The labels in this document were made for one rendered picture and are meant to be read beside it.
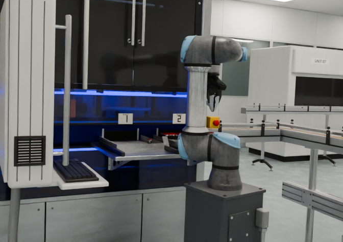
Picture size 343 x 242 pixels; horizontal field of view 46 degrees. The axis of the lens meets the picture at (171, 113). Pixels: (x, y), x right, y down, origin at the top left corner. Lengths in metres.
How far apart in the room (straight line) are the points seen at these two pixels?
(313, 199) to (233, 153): 1.26
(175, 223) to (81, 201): 0.61
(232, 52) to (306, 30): 7.72
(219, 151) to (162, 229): 0.96
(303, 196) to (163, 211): 1.01
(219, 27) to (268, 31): 1.19
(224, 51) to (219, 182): 0.54
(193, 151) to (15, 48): 0.82
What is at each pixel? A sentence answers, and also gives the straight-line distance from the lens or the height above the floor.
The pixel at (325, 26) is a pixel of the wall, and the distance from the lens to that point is 9.78.
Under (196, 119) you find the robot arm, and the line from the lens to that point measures 1.70.
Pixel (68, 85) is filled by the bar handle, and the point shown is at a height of 1.20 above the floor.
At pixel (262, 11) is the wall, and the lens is 8.65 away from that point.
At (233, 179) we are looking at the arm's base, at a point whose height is 0.84.
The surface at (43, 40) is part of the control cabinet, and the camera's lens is 1.63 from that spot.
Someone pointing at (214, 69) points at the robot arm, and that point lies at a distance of 2.18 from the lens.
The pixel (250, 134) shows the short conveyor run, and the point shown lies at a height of 0.90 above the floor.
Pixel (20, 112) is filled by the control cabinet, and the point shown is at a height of 1.10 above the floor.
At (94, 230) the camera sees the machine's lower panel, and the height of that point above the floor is 0.39.
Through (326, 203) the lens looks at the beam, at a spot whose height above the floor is 0.50.
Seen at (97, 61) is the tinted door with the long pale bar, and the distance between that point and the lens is 2.24.
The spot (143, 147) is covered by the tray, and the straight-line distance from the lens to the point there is 2.06.
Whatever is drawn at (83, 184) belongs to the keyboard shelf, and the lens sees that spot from 1.70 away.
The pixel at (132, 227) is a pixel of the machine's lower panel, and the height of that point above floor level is 0.38.
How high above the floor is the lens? 1.22
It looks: 4 degrees down
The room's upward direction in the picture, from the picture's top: 2 degrees clockwise
